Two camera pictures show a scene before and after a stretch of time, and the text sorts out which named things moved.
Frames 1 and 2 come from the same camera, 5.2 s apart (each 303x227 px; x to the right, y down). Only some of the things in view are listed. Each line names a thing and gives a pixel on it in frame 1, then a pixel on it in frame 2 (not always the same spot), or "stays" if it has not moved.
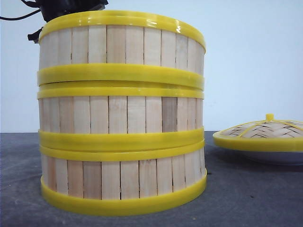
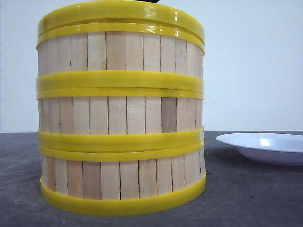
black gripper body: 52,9 -> 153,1
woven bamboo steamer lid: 269,135 -> 126,11
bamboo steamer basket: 122,46 stays
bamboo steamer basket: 121,178 stays
